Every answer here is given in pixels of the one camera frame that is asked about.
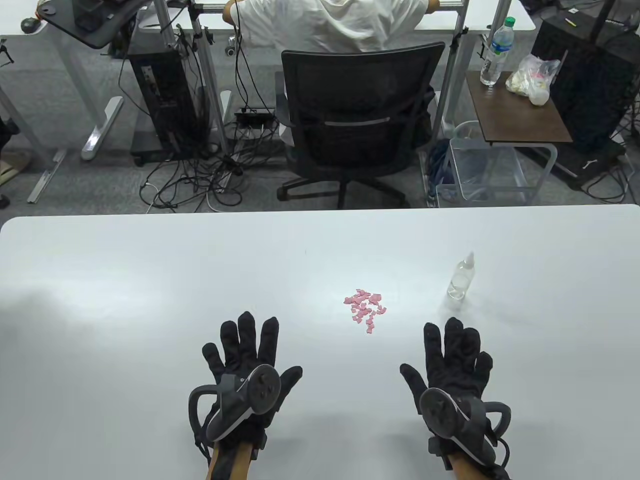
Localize person's left hand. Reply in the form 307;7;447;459
194;311;304;451

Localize clear conical bottle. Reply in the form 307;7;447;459
446;251;476;301

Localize black grey hand controller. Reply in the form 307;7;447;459
188;364;281;443
419;386;512;466

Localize clear plastic water bottle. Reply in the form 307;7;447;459
480;16;516;87

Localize person's right hand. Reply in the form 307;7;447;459
400;317;496;456

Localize person's left forearm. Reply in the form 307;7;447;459
206;440;252;480

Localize black computer tower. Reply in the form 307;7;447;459
127;47;211;162
530;12;640;154

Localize black mesh office chair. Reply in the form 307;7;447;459
275;42;447;210

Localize pile of pink paper scraps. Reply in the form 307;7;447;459
343;288;389;335

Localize clear plastic bag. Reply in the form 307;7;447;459
505;54;561;107

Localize bundle of black cables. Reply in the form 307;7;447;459
140;142;251;212

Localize brown side table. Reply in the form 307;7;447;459
466;70;574;204

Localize black power strip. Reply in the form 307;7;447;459
235;108;276;126

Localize white desk grey legs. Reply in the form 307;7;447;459
0;0;125;205

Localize black stand shelf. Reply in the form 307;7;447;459
37;0;154;50

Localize clear plastic bin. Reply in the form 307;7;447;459
448;121;530;203

